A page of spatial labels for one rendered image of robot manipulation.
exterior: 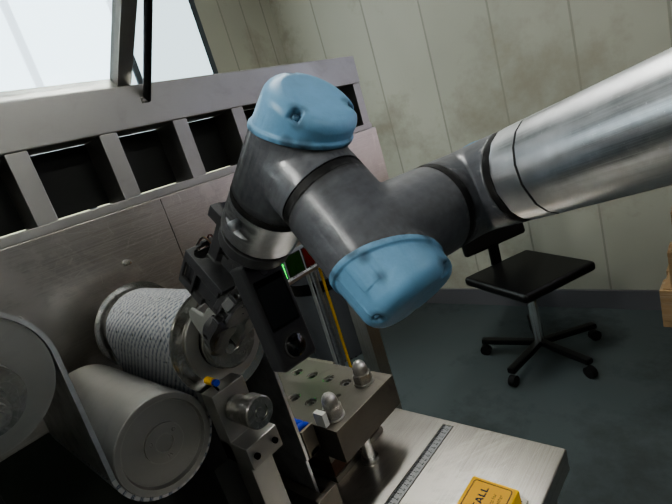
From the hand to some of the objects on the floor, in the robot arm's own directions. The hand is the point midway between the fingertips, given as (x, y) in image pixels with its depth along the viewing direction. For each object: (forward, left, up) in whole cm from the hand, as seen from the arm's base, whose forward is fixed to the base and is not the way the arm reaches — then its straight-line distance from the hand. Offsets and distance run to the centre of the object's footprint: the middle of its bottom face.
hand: (226, 348), depth 57 cm
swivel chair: (+39, -194, -125) cm, 234 cm away
